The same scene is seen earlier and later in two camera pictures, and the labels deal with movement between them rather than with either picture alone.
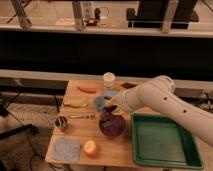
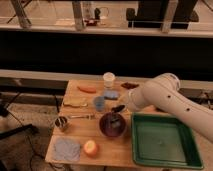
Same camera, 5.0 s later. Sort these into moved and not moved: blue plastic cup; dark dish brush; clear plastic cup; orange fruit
Moved: dark dish brush
Not moved: blue plastic cup; clear plastic cup; orange fruit
